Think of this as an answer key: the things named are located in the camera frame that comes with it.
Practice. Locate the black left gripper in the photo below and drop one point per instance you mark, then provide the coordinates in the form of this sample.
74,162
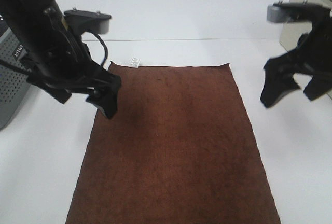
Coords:
60,62

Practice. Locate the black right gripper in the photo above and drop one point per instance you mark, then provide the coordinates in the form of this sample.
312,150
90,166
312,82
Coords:
277,82

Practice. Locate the brown towel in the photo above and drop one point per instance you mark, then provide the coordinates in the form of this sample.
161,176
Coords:
180,149

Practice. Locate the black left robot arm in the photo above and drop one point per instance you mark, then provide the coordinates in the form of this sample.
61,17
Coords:
15,12

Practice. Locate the white towel care label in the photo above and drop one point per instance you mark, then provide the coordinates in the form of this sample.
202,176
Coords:
134,63

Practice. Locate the grey perforated plastic basket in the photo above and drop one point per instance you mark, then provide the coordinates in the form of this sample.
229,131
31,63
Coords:
13,84

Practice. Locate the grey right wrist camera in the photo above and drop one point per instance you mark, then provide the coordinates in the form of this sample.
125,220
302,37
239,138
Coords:
280,13

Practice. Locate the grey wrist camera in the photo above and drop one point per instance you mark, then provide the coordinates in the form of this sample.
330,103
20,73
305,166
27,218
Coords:
85,21
280,13

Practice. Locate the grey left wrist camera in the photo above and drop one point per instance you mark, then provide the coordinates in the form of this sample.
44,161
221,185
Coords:
85,21

